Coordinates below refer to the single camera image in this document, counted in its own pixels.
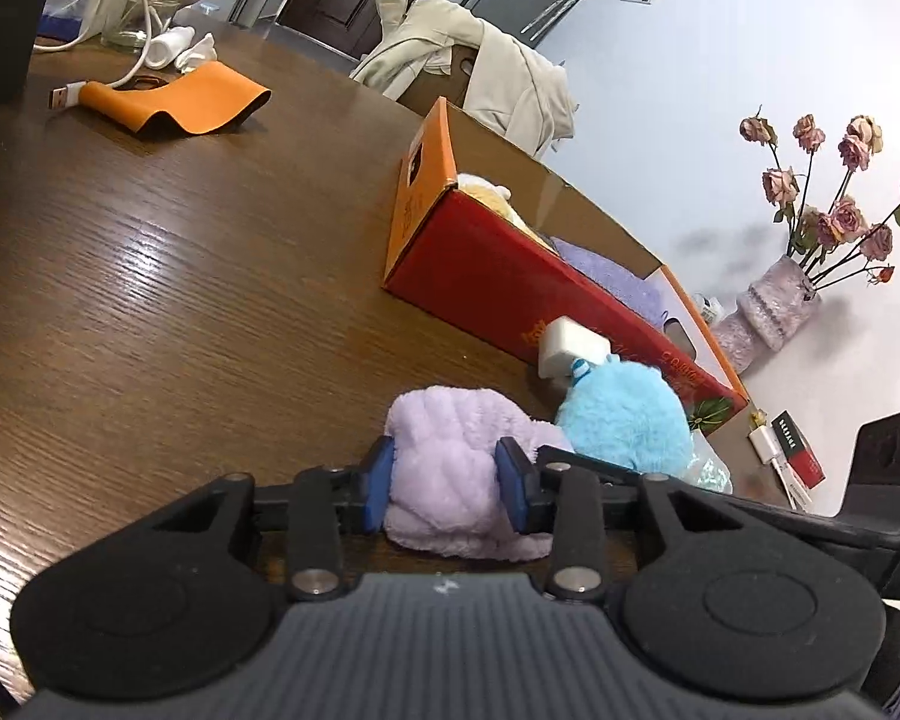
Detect pink textured vase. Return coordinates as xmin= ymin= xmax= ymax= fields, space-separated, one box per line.
xmin=709 ymin=255 xmax=824 ymax=376

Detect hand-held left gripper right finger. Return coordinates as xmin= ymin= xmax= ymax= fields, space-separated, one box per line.
xmin=495 ymin=436 xmax=730 ymax=602

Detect white power adapter block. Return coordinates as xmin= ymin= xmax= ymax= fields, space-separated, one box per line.
xmin=538 ymin=315 xmax=612 ymax=383

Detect white usb cable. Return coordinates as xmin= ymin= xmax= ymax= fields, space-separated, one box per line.
xmin=34 ymin=0 xmax=170 ymax=112

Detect blue fluffy plush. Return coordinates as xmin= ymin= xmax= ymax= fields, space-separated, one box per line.
xmin=553 ymin=358 xmax=692 ymax=473

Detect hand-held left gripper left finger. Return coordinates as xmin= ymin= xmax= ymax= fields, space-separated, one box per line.
xmin=150 ymin=436 xmax=398 ymax=601

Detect yellow plush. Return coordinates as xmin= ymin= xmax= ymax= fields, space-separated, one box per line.
xmin=457 ymin=174 xmax=556 ymax=248

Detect glass jar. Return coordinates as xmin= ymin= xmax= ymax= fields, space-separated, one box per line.
xmin=101 ymin=0 xmax=185 ymax=53

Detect red cigarette box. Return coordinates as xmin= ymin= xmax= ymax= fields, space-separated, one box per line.
xmin=769 ymin=411 xmax=827 ymax=488

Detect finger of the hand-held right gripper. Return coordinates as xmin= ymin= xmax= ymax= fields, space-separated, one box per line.
xmin=534 ymin=446 xmax=900 ymax=586

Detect brown cardboard box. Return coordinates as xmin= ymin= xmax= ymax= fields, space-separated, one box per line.
xmin=397 ymin=45 xmax=481 ymax=119

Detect white crumpled tissue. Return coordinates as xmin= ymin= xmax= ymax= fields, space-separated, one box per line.
xmin=176 ymin=34 xmax=218 ymax=74

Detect white umbrella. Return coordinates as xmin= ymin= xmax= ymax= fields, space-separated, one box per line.
xmin=523 ymin=0 xmax=599 ymax=36

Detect dried pink roses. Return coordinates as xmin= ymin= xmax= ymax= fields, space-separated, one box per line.
xmin=739 ymin=105 xmax=900 ymax=292

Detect white charger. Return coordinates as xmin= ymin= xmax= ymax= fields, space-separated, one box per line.
xmin=748 ymin=427 xmax=812 ymax=511

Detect lavender fluffy plush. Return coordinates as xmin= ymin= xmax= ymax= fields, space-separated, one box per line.
xmin=382 ymin=386 xmax=575 ymax=563

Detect red cardboard box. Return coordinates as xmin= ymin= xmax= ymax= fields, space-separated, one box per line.
xmin=381 ymin=96 xmax=751 ymax=437

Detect beige jacket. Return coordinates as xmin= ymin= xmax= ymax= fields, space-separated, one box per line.
xmin=351 ymin=0 xmax=577 ymax=160

